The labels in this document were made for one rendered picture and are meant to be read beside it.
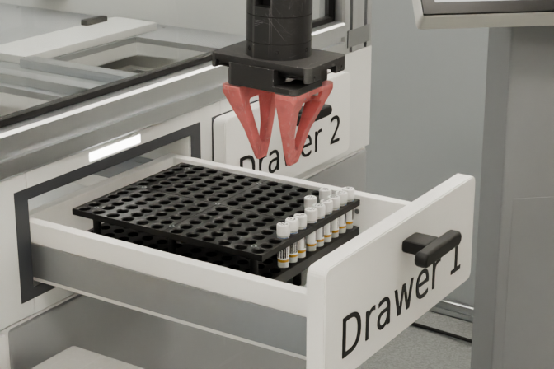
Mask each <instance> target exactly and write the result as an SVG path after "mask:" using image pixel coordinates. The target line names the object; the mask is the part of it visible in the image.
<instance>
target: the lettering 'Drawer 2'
mask: <svg viewBox="0 0 554 369"><path fill-rule="evenodd" d="M334 119H337V126H336V130H335V132H334V134H333V136H332V139H331V144H333V143H335V142H338V141H340V138H337V139H335V140H333V139H334V137H335V135H336V132H337V130H338V128H339V125H340V118H339V116H338V115H335V116H333V117H332V118H331V122H332V121H333V120H334ZM321 131H322V129H319V130H318V131H316V132H315V152H317V136H318V134H319V133H320V132H321ZM308 138H309V142H310V143H308V144H306V145H304V146H303V148H305V147H308V146H310V145H312V138H311V136H310V135H308ZM273 153H276V155H277V157H276V158H274V159H272V160H271V161H270V164H269V172H270V173H274V172H275V171H276V169H277V170H279V152H278V150H273V151H272V152H271V153H270V156H271V155H272V154H273ZM301 153H302V155H303V156H304V157H307V156H309V155H310V154H311V153H312V150H311V151H310V152H309V153H307V154H305V153H304V151H303V150H302V152H301ZM265 157H267V155H266V156H264V157H262V158H261V159H259V171H261V163H262V161H263V159H264V158H265ZM246 159H251V162H252V169H253V170H254V169H255V168H256V166H255V160H254V157H253V156H250V155H248V156H244V157H242V158H240V167H243V161H244V160H246ZM276 160H277V164H276V167H275V168H274V169H273V170H271V164H272V162H274V161H276Z"/></svg>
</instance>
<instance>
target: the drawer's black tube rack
mask: <svg viewBox="0 0 554 369"><path fill-rule="evenodd" d="M308 195H313V196H316V197H317V203H320V200H319V191H318V190H314V189H306V188H302V187H298V186H294V185H290V184H282V183H278V182H274V181H270V180H263V179H258V178H254V177H250V176H246V175H239V174H234V173H230V172H226V171H222V170H215V169H210V168H207V167H202V166H195V165H191V164H186V163H183V162H182V163H180V164H177V165H175V166H172V167H170V168H168V169H165V170H162V171H160V172H158V173H156V174H154V175H150V176H149V177H146V178H144V179H142V180H139V181H137V182H134V183H132V184H129V185H127V186H125V187H123V188H121V189H117V190H115V191H113V192H111V193H108V194H106V195H103V196H101V197H100V198H97V199H93V200H92V201H90V202H87V203H84V204H82V205H80V206H77V207H75V208H73V215H76V216H79V217H85V218H89V219H92V220H93V228H92V229H90V230H87V231H88V232H91V233H95V234H98V235H102V236H107V237H110V238H114V239H117V240H121V241H127V242H129V243H133V244H136V245H142V246H146V247H149V248H153V249H155V250H161V251H165V252H168V253H172V254H175V255H180V256H184V257H187V258H191V259H197V260H200V261H204V262H206V263H210V264H216V265H219V266H223V267H226V268H230V269H235V270H238V271H242V272H245V273H251V274H255V275H257V276H261V277H264V278H270V279H274V280H277V281H281V282H284V283H285V282H287V281H288V280H290V279H291V278H293V285H296V286H300V285H301V272H302V271H303V270H305V269H307V268H309V267H310V265H311V264H313V263H315V262H316V261H318V260H319V259H321V258H322V257H324V256H326V255H328V254H329V253H331V252H332V251H333V250H335V249H337V248H339V247H340V246H342V245H343V244H345V243H346V242H348V241H350V240H352V239H353V238H355V237H356V236H358V235H359V227H357V226H353V228H351V229H346V231H345V233H339V236H338V237H336V238H331V241H330V242H324V246H321V247H317V248H316V250H315V251H306V257H304V258H298V262H296V263H289V266H288V267H287V268H280V267H278V259H277V254H275V255H273V256H271V257H269V258H268V259H266V260H265V261H263V262H260V261H257V260H254V259H248V258H245V251H246V250H248V249H250V248H251V247H257V244H259V243H261V242H262V241H264V240H266V239H268V238H270V237H271V236H273V235H275V234H277V223H279V222H285V219H286V218H288V217H293V215H294V214H296V213H304V210H305V208H304V197H305V196H308ZM101 222H104V223H102V224H101Z"/></svg>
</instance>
